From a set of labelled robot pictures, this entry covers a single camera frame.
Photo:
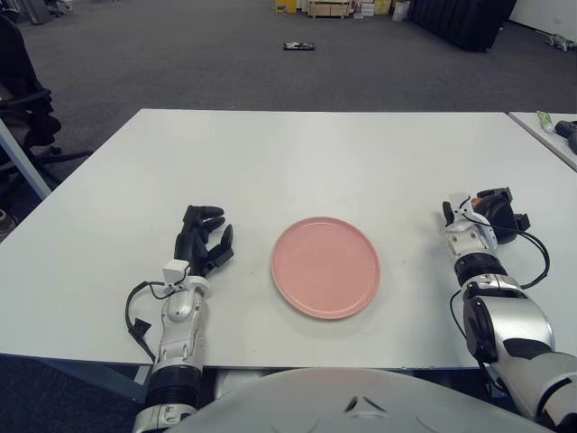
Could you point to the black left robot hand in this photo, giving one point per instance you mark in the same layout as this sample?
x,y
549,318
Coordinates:
x,y
194,245

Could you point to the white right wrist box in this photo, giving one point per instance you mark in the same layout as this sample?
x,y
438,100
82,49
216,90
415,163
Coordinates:
x,y
460,205

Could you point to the white plastic bag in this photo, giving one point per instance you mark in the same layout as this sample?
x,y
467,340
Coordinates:
x,y
400,11

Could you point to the grey robot torso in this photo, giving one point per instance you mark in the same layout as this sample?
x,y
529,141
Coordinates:
x,y
360,406

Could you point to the stacked cardboard boxes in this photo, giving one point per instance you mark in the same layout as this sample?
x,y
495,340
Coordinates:
x,y
372,6

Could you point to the pink round plate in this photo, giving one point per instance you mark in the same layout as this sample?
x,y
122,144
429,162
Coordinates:
x,y
325,268

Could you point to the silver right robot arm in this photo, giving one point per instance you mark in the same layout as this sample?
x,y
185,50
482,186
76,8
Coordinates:
x,y
505,315

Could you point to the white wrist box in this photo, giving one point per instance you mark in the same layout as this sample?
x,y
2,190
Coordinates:
x,y
460,205
175,272

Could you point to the black office chair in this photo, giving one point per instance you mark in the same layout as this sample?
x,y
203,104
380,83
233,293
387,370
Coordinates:
x,y
18,67

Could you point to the yellow box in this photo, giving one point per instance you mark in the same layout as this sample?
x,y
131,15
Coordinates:
x,y
286,5

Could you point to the black handheld controller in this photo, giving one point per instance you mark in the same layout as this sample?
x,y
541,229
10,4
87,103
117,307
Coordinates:
x,y
567,127

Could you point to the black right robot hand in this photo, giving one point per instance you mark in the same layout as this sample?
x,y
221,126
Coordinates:
x,y
500,216

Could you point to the green white tube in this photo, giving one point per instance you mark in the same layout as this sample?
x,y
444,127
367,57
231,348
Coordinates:
x,y
545,121

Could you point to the light blue table leg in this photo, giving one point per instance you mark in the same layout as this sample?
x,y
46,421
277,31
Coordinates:
x,y
24,162

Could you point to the wooden pallet crate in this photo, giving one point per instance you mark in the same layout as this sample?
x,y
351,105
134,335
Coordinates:
x,y
329,9

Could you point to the black flat tray with items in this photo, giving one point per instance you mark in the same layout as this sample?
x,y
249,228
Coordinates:
x,y
299,46

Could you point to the small grey robot dog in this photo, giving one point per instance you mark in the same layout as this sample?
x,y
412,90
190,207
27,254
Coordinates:
x,y
561,42

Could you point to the black curtain partition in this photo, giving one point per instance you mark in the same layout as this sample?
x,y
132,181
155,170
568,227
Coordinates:
x,y
464,20

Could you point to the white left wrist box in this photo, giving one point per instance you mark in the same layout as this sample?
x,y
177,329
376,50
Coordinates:
x,y
175,272

